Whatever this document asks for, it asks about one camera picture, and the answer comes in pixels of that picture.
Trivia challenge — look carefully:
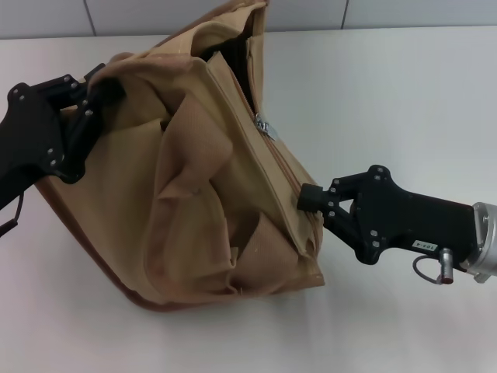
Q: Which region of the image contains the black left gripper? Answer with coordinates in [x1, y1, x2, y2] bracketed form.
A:
[0, 64, 127, 209]

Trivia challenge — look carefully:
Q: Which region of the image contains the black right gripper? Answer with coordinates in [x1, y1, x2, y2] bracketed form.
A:
[297, 164, 478, 270]

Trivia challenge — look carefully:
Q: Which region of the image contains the silver zipper pull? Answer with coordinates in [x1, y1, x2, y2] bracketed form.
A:
[254, 111, 279, 141]

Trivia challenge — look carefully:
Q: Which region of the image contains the khaki canvas food bag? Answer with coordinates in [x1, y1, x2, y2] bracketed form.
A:
[33, 0, 325, 312]

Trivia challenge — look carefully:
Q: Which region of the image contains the right gripper connector cable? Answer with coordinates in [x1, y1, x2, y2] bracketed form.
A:
[412, 247, 457, 284]

